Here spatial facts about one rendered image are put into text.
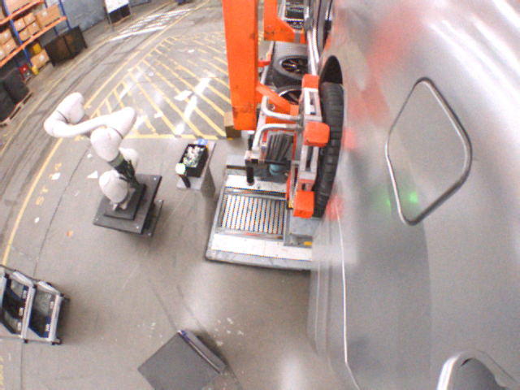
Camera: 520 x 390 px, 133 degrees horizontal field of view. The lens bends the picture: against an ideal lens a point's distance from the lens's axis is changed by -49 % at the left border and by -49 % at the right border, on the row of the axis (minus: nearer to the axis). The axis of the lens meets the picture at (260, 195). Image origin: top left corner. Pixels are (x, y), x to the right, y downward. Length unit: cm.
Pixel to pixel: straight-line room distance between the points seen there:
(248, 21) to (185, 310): 185
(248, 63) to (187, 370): 176
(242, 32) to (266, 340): 189
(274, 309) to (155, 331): 90
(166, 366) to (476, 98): 152
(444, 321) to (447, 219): 10
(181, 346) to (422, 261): 128
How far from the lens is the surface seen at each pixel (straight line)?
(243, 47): 130
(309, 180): 85
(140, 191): 178
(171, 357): 142
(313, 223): 159
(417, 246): 30
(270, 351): 166
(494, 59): 27
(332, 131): 81
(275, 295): 165
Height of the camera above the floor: 164
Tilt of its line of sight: 59 degrees down
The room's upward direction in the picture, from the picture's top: straight up
